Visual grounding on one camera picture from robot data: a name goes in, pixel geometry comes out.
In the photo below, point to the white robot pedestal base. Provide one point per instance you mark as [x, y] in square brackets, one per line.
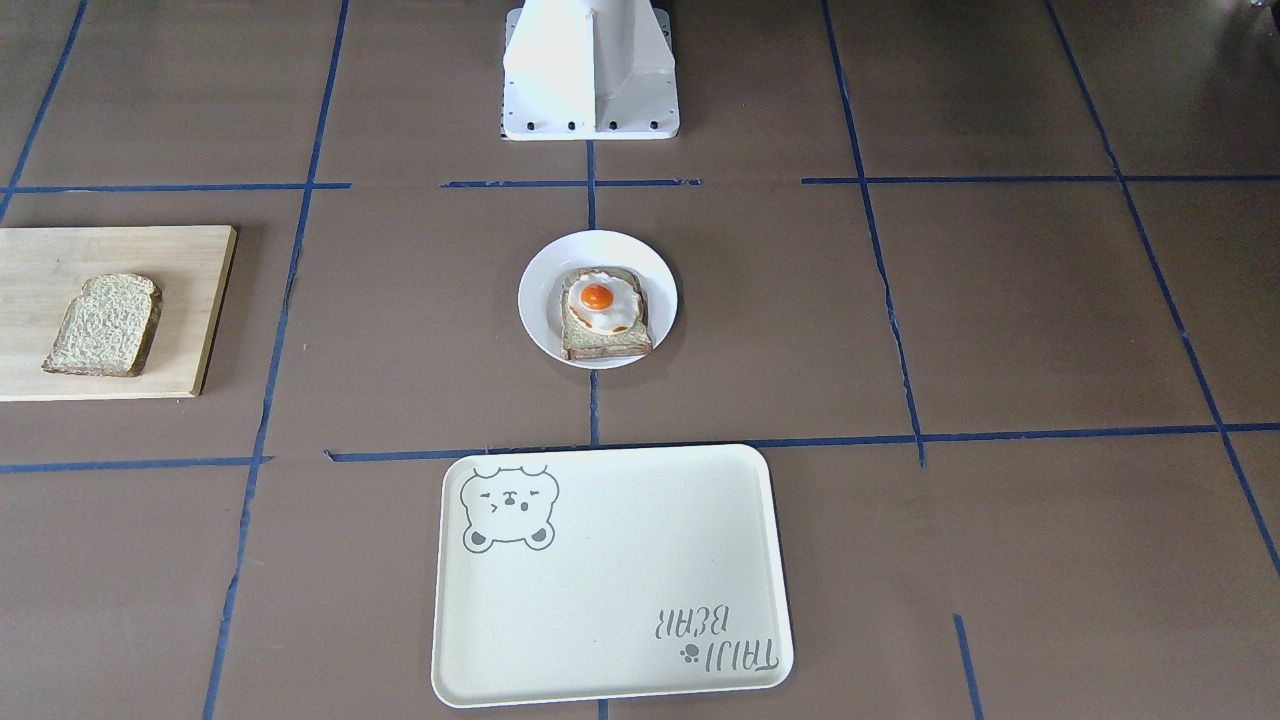
[589, 71]

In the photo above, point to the bottom toast slice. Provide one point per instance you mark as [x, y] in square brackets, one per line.
[577, 345]

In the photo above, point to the white round plate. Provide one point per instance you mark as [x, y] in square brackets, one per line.
[539, 293]

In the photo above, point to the cream bear serving tray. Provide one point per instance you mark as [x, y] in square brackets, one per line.
[601, 574]

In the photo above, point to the fried egg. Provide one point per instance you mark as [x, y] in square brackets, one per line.
[602, 303]

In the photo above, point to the bread slice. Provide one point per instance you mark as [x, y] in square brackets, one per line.
[108, 328]

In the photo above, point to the wooden cutting board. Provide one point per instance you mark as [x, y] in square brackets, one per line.
[43, 269]

